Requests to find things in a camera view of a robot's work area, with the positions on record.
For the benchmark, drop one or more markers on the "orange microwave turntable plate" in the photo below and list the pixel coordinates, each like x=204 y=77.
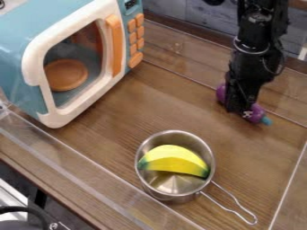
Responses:
x=66 y=74

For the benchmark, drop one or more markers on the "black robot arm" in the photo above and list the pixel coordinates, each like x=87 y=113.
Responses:
x=264 y=23

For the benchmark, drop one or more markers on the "yellow green toy banana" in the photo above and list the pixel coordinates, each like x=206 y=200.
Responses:
x=176 y=159

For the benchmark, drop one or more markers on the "purple toy eggplant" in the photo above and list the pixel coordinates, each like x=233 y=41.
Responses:
x=256 y=114

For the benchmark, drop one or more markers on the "blue toy microwave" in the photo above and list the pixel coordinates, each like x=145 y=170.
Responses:
x=101 y=32

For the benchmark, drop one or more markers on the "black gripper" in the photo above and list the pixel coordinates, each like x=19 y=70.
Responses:
x=252 y=70

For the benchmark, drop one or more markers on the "clear acrylic barrier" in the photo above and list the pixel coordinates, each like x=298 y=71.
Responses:
x=99 y=196

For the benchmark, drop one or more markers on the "silver pot with wire handle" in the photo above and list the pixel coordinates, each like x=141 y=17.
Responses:
x=176 y=187

